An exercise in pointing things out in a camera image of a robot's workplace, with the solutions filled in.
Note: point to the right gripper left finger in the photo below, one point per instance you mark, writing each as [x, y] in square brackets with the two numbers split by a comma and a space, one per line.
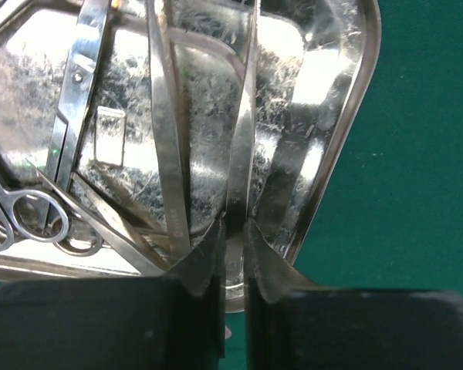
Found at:
[172, 321]

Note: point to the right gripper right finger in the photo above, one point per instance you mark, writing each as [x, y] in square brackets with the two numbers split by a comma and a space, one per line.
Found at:
[293, 323]

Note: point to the steel scalpel handle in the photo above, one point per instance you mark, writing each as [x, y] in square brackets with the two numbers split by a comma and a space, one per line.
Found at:
[116, 248]

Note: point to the steel tweezers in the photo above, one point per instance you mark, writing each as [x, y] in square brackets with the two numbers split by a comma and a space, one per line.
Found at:
[169, 129]
[240, 166]

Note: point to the dark green surgical cloth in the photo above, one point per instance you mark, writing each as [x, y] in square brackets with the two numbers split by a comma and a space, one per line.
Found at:
[392, 214]

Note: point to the steel surgical scissors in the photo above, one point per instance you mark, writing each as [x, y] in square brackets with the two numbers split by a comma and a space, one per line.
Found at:
[72, 107]

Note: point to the stainless steel instrument tray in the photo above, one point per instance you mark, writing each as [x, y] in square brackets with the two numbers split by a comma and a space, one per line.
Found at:
[314, 62]

